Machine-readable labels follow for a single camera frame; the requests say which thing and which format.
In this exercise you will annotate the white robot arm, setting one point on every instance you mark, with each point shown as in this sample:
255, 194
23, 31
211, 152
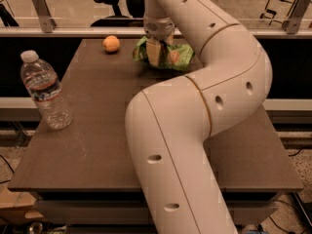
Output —
167, 123

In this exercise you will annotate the brown table with drawers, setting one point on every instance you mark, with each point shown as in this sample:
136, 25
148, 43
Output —
90, 161

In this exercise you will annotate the wooden stool frame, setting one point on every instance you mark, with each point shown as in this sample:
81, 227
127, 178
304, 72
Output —
277, 11

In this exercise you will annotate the green rice chip bag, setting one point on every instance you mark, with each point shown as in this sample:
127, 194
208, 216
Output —
176, 57

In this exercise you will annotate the clear plastic water bottle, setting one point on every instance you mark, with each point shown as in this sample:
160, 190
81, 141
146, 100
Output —
43, 85

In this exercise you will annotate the orange fruit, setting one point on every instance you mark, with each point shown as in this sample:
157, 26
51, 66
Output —
111, 44

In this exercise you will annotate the black office chair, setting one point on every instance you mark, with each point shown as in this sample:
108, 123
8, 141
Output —
135, 19

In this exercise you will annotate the left metal rail bracket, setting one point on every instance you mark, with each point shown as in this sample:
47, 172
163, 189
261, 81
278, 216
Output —
46, 21

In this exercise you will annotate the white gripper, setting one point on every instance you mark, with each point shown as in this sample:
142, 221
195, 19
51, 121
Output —
158, 29

